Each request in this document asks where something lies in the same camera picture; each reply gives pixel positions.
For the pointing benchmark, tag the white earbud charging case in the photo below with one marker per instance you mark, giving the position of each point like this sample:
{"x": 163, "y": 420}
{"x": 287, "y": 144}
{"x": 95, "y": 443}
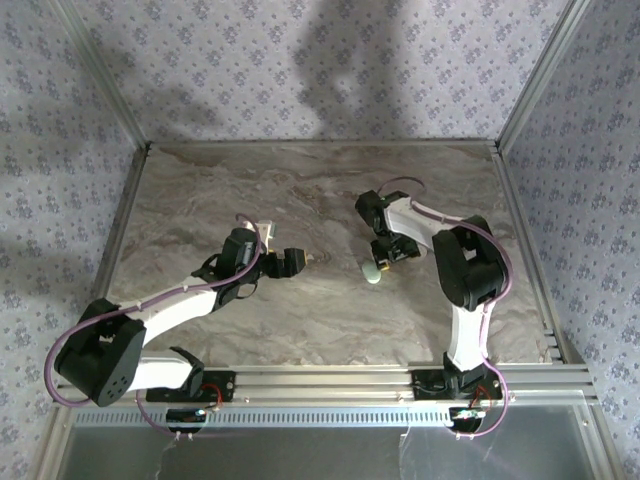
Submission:
{"x": 372, "y": 274}

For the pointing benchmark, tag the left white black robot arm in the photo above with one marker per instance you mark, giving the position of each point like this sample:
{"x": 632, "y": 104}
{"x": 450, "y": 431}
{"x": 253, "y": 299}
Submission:
{"x": 175, "y": 310}

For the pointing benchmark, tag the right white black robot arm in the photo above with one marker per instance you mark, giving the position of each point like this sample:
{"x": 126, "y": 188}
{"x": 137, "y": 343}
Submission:
{"x": 405, "y": 222}

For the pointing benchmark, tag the wide aluminium mounting extrusion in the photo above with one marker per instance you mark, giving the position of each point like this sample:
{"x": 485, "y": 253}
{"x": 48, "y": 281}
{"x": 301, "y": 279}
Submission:
{"x": 325, "y": 382}

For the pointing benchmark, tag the small black electronics board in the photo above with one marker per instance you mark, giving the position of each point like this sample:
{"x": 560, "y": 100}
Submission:
{"x": 465, "y": 416}
{"x": 185, "y": 416}

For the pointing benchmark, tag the shiny metal sheet panel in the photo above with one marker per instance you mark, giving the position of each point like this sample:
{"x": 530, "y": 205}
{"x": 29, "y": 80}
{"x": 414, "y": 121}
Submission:
{"x": 300, "y": 455}

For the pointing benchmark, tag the aluminium table edge rail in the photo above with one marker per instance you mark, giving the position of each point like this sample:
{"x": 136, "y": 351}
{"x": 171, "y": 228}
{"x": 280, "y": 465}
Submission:
{"x": 522, "y": 225}
{"x": 125, "y": 210}
{"x": 325, "y": 144}

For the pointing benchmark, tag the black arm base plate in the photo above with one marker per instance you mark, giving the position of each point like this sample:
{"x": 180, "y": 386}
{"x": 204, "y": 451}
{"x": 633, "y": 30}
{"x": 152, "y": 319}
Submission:
{"x": 422, "y": 387}
{"x": 227, "y": 385}

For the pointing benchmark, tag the aluminium upright frame post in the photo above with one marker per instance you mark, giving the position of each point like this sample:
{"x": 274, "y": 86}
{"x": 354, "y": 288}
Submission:
{"x": 542, "y": 75}
{"x": 104, "y": 75}

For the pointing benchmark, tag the aluminium frame leg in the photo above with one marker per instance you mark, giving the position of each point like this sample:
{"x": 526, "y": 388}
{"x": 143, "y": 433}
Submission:
{"x": 52, "y": 450}
{"x": 602, "y": 440}

